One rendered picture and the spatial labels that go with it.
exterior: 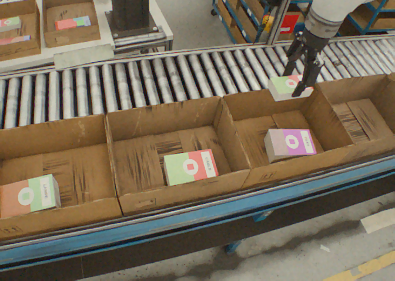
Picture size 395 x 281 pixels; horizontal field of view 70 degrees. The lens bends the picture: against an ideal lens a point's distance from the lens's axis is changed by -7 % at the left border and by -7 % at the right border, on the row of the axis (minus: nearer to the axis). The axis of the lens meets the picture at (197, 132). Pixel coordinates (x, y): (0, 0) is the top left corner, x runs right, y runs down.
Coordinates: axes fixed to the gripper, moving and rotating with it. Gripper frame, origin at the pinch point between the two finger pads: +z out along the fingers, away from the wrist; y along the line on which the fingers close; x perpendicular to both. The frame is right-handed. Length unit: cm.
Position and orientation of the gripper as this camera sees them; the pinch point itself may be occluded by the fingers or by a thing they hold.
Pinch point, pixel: (293, 81)
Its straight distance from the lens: 100.2
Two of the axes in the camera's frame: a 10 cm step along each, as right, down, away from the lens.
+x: 9.6, -1.7, 2.4
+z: -1.1, 5.6, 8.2
